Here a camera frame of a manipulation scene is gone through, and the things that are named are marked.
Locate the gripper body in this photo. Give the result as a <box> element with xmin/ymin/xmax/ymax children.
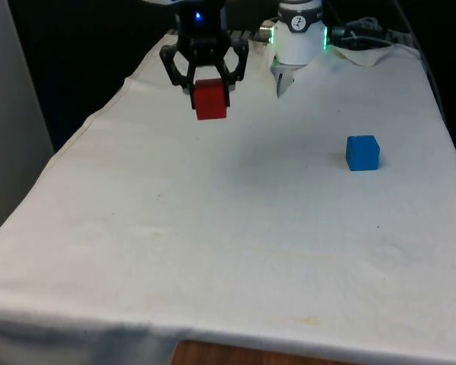
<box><xmin>176</xmin><ymin>0</ymin><xmax>233</xmax><ymax>66</ymax></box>

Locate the red cube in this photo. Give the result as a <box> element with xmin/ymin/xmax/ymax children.
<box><xmin>194</xmin><ymin>78</ymin><xmax>229</xmax><ymax>122</ymax></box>

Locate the pale grey cabinet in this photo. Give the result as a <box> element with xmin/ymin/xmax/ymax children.
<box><xmin>0</xmin><ymin>0</ymin><xmax>56</xmax><ymax>245</ymax></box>

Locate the blue cube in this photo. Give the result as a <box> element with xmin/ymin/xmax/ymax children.
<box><xmin>344</xmin><ymin>134</ymin><xmax>382</xmax><ymax>173</ymax></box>

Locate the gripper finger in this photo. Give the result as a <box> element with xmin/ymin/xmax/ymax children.
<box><xmin>159</xmin><ymin>40</ymin><xmax>199</xmax><ymax>110</ymax></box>
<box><xmin>212</xmin><ymin>39</ymin><xmax>251</xmax><ymax>108</ymax></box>

